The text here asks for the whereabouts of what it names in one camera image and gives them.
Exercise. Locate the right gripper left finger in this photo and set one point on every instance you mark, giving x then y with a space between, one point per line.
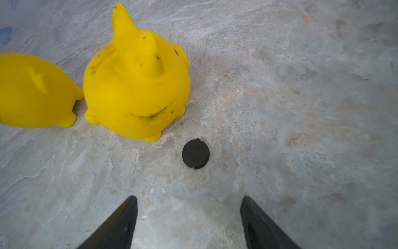
117 231

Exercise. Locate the yellow piggy bank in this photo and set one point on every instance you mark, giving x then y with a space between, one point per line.
138 83
36 93

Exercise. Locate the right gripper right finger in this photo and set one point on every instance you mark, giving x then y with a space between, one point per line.
261 232

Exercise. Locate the black round rubber plug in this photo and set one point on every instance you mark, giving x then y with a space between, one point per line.
195 154

